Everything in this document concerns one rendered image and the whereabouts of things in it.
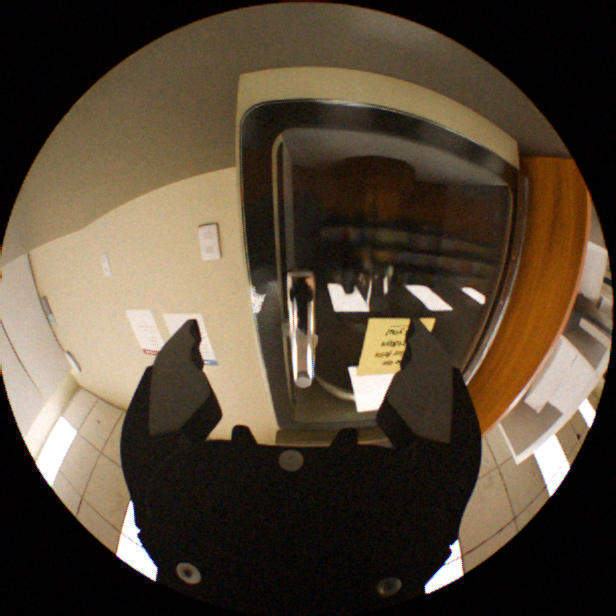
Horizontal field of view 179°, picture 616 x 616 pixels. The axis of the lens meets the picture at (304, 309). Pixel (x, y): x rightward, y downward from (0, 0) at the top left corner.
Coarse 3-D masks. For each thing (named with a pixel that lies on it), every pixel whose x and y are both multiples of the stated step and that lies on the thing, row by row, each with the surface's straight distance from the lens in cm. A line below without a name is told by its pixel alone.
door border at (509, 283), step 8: (520, 176) 30; (520, 184) 30; (520, 192) 29; (520, 200) 29; (528, 200) 31; (520, 208) 29; (520, 216) 29; (520, 224) 29; (520, 232) 29; (520, 240) 30; (512, 248) 28; (520, 248) 30; (512, 256) 28; (520, 256) 30; (512, 264) 29; (512, 272) 29; (512, 280) 30; (504, 288) 29; (512, 288) 30; (504, 296) 30; (504, 304) 31; (496, 312) 30; (496, 320) 31; (488, 328) 30; (496, 328) 32; (488, 336) 32; (480, 352) 33; (472, 360) 33; (472, 368) 34; (464, 376) 35; (472, 376) 36
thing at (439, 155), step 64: (256, 128) 17; (320, 128) 16; (384, 128) 18; (448, 128) 22; (256, 192) 15; (320, 192) 15; (384, 192) 16; (448, 192) 19; (512, 192) 28; (256, 256) 16; (320, 256) 15; (384, 256) 17; (448, 256) 20; (256, 320) 18; (320, 320) 18; (448, 320) 23; (320, 384) 23; (384, 384) 26
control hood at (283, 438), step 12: (276, 432) 37; (288, 432) 36; (300, 432) 36; (312, 432) 36; (324, 432) 36; (336, 432) 36; (360, 432) 37; (372, 432) 37; (276, 444) 36; (288, 444) 35; (300, 444) 35; (312, 444) 35; (324, 444) 35
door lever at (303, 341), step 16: (288, 272) 11; (304, 272) 11; (288, 288) 11; (304, 288) 11; (288, 304) 12; (304, 304) 11; (304, 320) 12; (304, 336) 12; (304, 352) 13; (304, 368) 14; (304, 384) 15
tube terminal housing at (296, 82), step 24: (264, 72) 22; (288, 72) 21; (312, 72) 21; (336, 72) 22; (360, 72) 22; (240, 96) 21; (264, 96) 20; (288, 96) 19; (312, 96) 19; (336, 96) 20; (360, 96) 20; (384, 96) 21; (408, 96) 22; (432, 96) 24; (432, 120) 22; (456, 120) 25; (480, 120) 28; (504, 144) 31; (240, 216) 17
